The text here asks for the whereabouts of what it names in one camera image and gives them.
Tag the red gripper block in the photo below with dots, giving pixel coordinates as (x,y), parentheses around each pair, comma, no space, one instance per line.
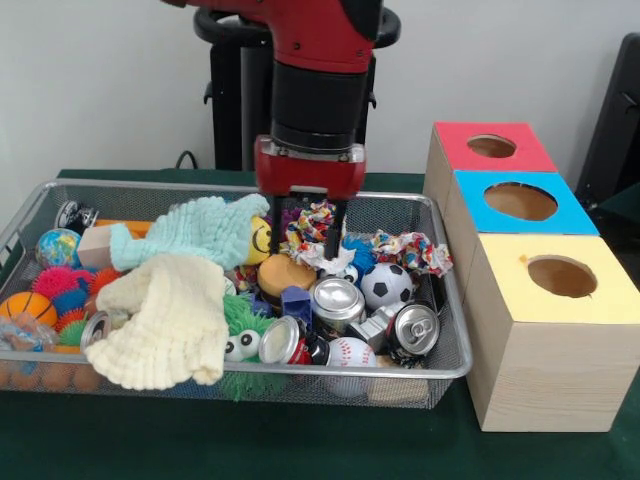
(310,175)

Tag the yellow smiley ball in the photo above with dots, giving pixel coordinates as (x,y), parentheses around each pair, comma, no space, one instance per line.
(260,240)

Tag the mint green knitted cloth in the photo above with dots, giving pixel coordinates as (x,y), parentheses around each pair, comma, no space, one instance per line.
(190,235)

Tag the cream knitted cloth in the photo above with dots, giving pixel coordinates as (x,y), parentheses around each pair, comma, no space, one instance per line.
(160,320)

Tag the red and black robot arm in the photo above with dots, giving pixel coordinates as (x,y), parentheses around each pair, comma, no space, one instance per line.
(320,60)

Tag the shallow clear mesh bin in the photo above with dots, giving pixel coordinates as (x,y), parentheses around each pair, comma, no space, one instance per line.
(445,330)

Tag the wooden box with three holes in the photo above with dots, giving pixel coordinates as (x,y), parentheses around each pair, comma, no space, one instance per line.
(540,350)

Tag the toy burger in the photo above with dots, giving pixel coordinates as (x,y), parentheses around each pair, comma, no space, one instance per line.
(290,272)

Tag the small blue toy brick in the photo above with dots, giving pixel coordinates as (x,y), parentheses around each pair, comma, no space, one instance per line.
(297,304)

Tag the open silver can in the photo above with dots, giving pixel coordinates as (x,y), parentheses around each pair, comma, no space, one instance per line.
(336,302)

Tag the small soccer ball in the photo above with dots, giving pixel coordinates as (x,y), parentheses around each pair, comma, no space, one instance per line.
(386,285)

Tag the red crushed can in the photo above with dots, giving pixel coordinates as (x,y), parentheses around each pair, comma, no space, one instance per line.
(290,342)

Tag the white toy baseball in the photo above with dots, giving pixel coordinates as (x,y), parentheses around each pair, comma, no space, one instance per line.
(352,352)

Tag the silver crushed can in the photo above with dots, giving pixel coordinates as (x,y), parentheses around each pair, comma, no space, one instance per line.
(413,330)

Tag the dark green table cloth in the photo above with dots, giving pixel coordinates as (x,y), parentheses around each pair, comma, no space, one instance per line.
(300,440)

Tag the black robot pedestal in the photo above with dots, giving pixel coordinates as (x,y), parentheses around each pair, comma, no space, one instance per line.
(230,100)

